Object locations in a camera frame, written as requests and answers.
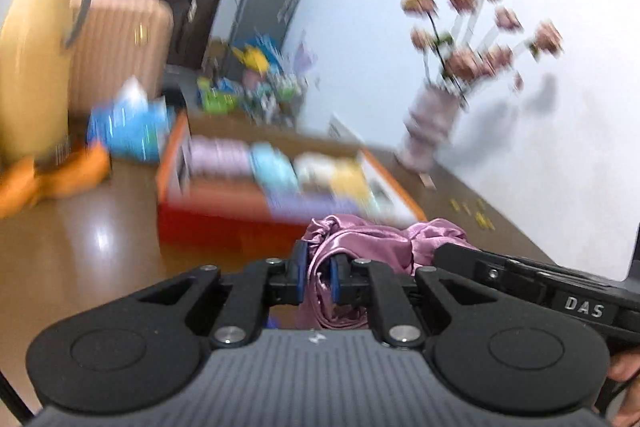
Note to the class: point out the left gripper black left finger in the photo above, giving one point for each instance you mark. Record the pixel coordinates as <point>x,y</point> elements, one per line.
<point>250,294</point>

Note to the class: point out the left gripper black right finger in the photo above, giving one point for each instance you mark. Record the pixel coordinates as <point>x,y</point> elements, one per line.
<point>374,286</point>

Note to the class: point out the pink satin cloth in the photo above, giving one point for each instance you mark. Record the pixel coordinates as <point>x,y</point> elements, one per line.
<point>403,250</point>

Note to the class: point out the lavender fluffy plush cloth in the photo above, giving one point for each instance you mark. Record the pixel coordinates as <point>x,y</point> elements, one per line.
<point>220,157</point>

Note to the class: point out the person's right hand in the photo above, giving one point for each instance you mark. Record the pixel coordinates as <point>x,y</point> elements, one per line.
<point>625,369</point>

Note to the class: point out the purple folded towel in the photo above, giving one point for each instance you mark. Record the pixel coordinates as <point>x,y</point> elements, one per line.
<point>301,207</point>

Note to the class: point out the orange cardboard box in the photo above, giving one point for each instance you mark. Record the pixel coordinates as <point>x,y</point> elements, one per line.
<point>234,213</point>

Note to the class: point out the blue fluffy plush toy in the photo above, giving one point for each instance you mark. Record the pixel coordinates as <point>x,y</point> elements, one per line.
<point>272,170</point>

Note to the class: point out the yellow white plush toy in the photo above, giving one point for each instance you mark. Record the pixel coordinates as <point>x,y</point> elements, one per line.
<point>333,184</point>

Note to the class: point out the yellow small table pieces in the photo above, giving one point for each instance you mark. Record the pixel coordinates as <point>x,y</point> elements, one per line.
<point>477,212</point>

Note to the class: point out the pink flower vase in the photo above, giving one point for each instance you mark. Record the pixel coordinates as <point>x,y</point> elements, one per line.
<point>428,125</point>

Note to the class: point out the blue tissue pack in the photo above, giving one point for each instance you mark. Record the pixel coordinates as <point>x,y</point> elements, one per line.
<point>132,126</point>

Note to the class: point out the orange cloth mat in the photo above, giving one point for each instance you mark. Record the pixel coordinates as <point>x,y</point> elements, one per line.
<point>23,186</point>

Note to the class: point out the pink artificial flowers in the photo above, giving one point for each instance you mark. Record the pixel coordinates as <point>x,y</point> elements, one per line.
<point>459,60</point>

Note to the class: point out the pink hard-shell suitcase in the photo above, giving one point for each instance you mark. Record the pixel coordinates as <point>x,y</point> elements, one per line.
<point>120,39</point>

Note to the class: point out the yellow thermos jug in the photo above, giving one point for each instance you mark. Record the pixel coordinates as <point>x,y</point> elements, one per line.
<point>37,39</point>

